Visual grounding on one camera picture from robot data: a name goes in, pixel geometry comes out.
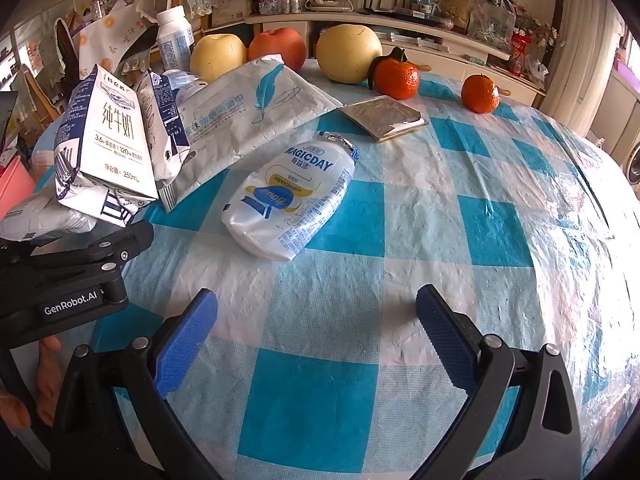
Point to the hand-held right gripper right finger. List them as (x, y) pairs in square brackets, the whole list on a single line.
[(445, 340)]

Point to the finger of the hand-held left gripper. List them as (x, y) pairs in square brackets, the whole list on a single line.
[(125, 242)]

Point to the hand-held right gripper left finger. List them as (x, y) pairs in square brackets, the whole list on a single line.
[(187, 345)]

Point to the pink plastic bucket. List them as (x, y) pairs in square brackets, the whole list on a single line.
[(12, 190)]

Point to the crushed white yogurt bottle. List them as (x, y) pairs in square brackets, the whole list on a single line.
[(285, 200)]

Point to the small crushed white bottle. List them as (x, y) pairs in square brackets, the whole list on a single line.
[(185, 80)]

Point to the white wet wipes packet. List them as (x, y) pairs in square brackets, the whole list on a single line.
[(250, 105)]

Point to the silver foil packet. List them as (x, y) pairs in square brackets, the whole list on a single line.
[(380, 115)]

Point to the person's left hand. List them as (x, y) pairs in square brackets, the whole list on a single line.
[(50, 360)]

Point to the blue checkered tablecloth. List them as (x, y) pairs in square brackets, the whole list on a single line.
[(350, 310)]

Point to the plain wooden chair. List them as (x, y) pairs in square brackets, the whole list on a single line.
[(37, 95)]

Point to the dark chair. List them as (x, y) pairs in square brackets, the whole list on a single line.
[(67, 50)]

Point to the yellow apple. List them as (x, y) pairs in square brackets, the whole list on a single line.
[(217, 57)]

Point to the white orange-print table cloth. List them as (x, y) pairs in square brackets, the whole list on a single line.
[(107, 35)]

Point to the upright white plastic bottle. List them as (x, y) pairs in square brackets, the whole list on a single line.
[(175, 35)]

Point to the red apple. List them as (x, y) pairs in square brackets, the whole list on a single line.
[(277, 45)]

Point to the plain orange tangerine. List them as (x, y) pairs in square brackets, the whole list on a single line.
[(480, 92)]

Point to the washing machine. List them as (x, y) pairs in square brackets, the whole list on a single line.
[(632, 165)]

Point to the tangerine with green leaf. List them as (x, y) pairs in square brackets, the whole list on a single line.
[(397, 80)]

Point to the cream television cabinet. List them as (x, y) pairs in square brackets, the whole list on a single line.
[(450, 67)]

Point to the pack of small bottles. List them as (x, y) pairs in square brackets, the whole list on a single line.
[(280, 5)]

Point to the large yellow pear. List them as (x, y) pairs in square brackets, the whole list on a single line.
[(350, 52)]

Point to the red gift packet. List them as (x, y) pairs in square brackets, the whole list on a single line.
[(521, 52)]

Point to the lace covered air conditioner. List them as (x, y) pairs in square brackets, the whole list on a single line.
[(575, 60)]

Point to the clear plastic bag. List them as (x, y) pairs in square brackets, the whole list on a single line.
[(490, 22)]

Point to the tan printed bag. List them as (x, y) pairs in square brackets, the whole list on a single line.
[(454, 12)]

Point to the small water bottle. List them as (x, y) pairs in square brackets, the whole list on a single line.
[(426, 2), (416, 1)]

